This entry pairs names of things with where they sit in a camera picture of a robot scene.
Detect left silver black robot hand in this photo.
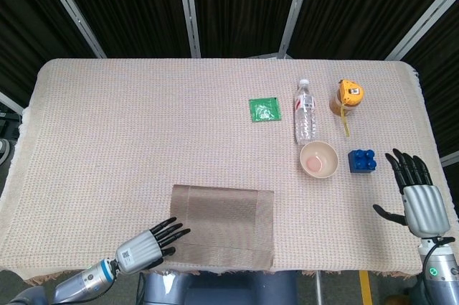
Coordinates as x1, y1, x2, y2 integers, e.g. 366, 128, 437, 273
114, 217, 191, 273

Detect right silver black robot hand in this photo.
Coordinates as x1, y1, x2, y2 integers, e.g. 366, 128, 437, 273
372, 148, 455, 245

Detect brown woven placemat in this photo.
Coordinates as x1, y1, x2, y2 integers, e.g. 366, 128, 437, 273
163, 184, 276, 271

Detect beige bowl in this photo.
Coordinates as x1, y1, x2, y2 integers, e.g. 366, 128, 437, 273
299, 140, 339, 179

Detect blue toy brick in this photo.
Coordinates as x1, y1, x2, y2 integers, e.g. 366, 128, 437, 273
347, 149, 377, 174

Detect blue-grey robot torso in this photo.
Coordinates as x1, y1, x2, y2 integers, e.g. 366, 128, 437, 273
138, 271, 298, 305

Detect beige woven tablecloth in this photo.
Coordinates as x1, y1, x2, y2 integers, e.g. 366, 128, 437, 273
0, 57, 459, 286

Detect jar of rubber bands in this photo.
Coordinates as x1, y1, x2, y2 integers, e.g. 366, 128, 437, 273
328, 88, 361, 118

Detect yellow tape measure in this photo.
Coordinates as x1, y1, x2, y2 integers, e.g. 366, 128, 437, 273
338, 80, 365, 138

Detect clear plastic water bottle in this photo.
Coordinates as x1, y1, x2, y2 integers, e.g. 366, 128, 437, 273
293, 78, 319, 145

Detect dark equipment beside table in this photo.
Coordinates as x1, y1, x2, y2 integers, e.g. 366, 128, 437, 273
0, 103, 21, 166

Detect green sachet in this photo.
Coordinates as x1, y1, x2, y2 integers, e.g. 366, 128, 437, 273
248, 97, 283, 123

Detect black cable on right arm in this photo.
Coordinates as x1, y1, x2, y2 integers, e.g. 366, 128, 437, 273
419, 235, 455, 305

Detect white partition post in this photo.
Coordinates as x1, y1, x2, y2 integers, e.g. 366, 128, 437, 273
278, 0, 316, 57
34, 0, 108, 59
384, 0, 459, 61
0, 90, 24, 114
440, 152, 459, 168
174, 0, 202, 59

